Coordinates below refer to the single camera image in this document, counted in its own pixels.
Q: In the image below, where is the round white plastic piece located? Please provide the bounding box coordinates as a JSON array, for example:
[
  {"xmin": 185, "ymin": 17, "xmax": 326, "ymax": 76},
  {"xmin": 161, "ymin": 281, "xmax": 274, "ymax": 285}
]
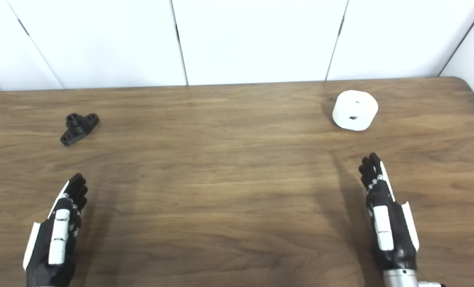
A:
[{"xmin": 332, "ymin": 90, "xmax": 379, "ymax": 132}]

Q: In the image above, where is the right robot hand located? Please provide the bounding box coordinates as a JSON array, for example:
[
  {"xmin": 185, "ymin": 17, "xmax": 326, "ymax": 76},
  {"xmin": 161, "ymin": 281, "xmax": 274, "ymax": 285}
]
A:
[{"xmin": 358, "ymin": 153, "xmax": 420, "ymax": 272}]

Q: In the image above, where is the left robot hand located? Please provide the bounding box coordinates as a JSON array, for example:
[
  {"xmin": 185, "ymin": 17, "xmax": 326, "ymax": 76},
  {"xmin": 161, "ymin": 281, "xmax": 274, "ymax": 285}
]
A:
[{"xmin": 23, "ymin": 173, "xmax": 88, "ymax": 287}]

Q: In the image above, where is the black flanged holder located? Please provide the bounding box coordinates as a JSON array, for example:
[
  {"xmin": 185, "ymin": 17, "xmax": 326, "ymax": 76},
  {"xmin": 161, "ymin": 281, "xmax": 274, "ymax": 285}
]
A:
[{"xmin": 60, "ymin": 113, "xmax": 100, "ymax": 146}]

